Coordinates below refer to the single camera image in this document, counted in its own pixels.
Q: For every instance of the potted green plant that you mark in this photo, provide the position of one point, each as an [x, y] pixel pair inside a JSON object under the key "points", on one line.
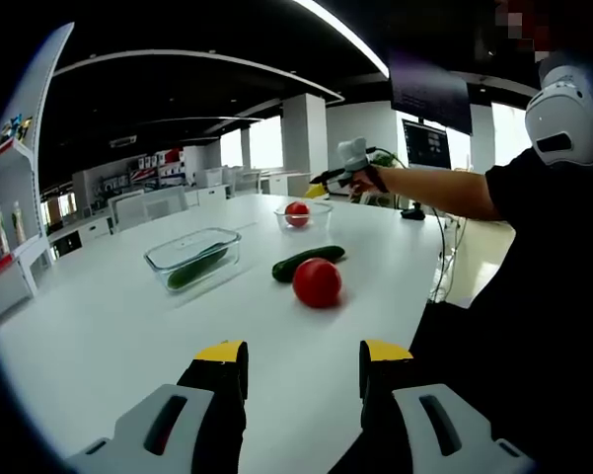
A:
{"points": [[382, 159]]}

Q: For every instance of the person's right hand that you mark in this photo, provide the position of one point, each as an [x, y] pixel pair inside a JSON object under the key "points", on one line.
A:
{"points": [[366, 181]]}

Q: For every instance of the red tomato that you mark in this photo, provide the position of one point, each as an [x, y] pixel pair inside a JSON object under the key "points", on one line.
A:
{"points": [[297, 213], [317, 282]]}

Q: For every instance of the row of drink bottles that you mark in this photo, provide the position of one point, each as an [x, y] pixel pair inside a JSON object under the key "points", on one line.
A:
{"points": [[0, 232]]}

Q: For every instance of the white low cabinet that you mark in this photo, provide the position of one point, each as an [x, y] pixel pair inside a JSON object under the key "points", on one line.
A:
{"points": [[94, 231]]}

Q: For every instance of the person in black shirt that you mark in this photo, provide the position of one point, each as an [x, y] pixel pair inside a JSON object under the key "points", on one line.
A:
{"points": [[547, 296]]}

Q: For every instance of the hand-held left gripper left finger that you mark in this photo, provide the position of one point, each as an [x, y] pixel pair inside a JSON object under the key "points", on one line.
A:
{"points": [[177, 429]]}

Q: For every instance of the row of snack packets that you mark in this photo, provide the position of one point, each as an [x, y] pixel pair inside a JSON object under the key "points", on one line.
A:
{"points": [[12, 127]]}

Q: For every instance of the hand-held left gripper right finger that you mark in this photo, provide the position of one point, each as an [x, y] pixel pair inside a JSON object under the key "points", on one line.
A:
{"points": [[424, 434]]}

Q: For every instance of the ceiling air conditioner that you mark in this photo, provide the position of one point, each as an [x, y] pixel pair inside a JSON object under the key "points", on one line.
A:
{"points": [[123, 141]]}

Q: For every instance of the small black device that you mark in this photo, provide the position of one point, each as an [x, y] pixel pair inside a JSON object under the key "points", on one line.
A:
{"points": [[412, 213]]}

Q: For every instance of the round glass bowl container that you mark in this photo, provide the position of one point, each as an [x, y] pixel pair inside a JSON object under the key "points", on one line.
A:
{"points": [[323, 217]]}

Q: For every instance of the white square pillar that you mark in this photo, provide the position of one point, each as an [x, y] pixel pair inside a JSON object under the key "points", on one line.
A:
{"points": [[303, 143]]}

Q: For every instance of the curved ceiling light strip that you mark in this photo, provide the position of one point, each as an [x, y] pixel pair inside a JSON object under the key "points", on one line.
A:
{"points": [[355, 38]]}

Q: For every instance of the dark green cucumber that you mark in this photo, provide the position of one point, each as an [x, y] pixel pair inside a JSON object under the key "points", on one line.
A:
{"points": [[286, 268], [197, 269]]}

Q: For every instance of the rectangular glass storage container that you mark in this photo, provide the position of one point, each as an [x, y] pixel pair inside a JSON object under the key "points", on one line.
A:
{"points": [[158, 259]]}

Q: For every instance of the large dark hanging screen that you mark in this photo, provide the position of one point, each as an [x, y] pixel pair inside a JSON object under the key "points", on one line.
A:
{"points": [[429, 96]]}

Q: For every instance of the white chest-worn device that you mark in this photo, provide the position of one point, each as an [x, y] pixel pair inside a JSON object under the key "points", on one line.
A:
{"points": [[562, 113]]}

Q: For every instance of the white display shelf unit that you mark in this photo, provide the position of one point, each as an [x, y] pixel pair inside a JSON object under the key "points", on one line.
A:
{"points": [[10, 286]]}

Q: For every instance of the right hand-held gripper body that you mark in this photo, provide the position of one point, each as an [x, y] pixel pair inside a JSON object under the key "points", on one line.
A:
{"points": [[352, 154]]}

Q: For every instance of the computer monitor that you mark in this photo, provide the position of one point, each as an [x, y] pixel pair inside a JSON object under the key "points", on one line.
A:
{"points": [[426, 143]]}

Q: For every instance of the display rack with boxes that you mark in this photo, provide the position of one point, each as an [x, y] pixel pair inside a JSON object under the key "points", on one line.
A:
{"points": [[148, 170]]}

